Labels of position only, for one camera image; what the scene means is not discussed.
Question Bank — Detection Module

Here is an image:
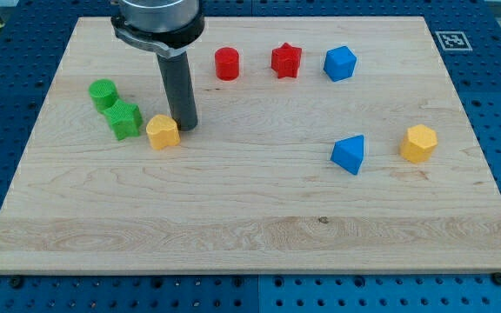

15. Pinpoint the blue triangle block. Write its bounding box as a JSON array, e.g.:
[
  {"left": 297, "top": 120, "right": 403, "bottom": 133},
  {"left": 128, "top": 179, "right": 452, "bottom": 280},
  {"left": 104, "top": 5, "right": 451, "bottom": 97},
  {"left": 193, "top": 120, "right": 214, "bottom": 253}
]
[{"left": 331, "top": 135, "right": 364, "bottom": 176}]

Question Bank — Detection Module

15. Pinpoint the wooden board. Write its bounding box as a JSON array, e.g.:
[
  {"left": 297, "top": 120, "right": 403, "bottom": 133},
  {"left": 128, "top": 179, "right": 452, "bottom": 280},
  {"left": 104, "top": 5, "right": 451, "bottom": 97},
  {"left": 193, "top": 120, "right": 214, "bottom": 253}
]
[{"left": 0, "top": 17, "right": 501, "bottom": 276}]

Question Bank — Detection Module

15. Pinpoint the yellow heart block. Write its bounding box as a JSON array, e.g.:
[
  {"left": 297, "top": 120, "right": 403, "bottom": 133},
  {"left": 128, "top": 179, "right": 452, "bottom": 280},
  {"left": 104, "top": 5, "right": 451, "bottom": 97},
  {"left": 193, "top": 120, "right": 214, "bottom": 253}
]
[{"left": 145, "top": 115, "right": 181, "bottom": 150}]

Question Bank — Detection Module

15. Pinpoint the white fiducial marker tag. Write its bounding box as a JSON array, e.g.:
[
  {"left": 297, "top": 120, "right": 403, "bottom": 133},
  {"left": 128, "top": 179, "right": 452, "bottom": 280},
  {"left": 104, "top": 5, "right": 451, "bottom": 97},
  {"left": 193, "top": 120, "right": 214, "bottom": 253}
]
[{"left": 435, "top": 30, "right": 472, "bottom": 51}]

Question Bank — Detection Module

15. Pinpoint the red cylinder block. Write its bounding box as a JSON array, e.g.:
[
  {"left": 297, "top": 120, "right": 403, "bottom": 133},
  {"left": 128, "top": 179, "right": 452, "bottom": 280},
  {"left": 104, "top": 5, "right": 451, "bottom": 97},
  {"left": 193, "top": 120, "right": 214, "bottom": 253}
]
[{"left": 214, "top": 47, "right": 239, "bottom": 81}]

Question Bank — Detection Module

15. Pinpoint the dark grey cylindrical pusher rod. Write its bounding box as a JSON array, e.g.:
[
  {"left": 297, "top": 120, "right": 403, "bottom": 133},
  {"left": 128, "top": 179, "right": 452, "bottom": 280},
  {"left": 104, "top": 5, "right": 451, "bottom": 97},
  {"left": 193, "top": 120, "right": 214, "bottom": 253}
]
[{"left": 157, "top": 52, "right": 198, "bottom": 131}]

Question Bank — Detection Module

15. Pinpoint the blue cube block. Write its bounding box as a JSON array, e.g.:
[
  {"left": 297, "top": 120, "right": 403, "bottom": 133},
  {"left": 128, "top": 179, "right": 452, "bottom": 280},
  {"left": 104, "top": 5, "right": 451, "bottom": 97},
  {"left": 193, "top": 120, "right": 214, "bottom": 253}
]
[{"left": 324, "top": 46, "right": 357, "bottom": 82}]

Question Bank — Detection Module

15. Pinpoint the yellow hexagon block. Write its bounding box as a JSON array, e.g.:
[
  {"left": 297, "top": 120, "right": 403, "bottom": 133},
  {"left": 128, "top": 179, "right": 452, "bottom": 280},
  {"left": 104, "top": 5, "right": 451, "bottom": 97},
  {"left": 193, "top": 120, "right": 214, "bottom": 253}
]
[{"left": 399, "top": 124, "right": 438, "bottom": 163}]

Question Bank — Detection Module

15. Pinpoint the green cylinder block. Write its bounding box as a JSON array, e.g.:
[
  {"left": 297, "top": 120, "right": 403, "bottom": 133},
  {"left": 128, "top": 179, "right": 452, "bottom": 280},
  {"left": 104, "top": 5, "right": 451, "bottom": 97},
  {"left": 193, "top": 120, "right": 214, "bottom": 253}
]
[{"left": 88, "top": 78, "right": 119, "bottom": 113}]

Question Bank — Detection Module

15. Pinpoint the green star block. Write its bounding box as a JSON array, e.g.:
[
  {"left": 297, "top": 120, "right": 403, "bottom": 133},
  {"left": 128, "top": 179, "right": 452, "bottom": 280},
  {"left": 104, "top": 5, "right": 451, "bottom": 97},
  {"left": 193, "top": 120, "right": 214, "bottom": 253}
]
[{"left": 103, "top": 99, "right": 143, "bottom": 141}]

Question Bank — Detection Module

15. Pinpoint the red star block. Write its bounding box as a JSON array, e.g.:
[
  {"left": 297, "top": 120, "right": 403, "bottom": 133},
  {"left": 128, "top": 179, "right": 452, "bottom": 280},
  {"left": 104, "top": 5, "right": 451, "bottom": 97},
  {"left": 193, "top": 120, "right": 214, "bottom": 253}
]
[{"left": 271, "top": 43, "right": 302, "bottom": 78}]

